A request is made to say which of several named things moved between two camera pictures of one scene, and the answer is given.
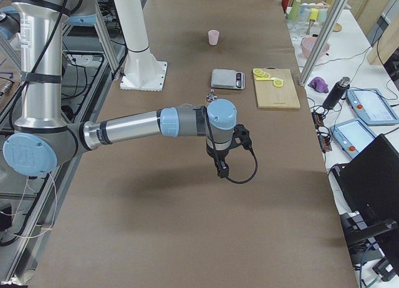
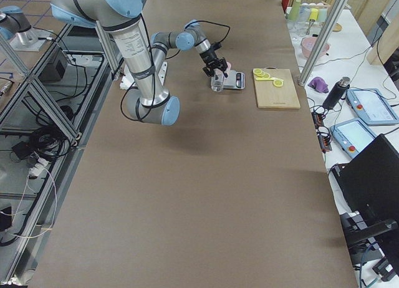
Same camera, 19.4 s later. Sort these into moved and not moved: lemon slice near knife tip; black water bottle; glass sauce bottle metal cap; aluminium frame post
Moved: glass sauce bottle metal cap
Not moved: aluminium frame post; lemon slice near knife tip; black water bottle
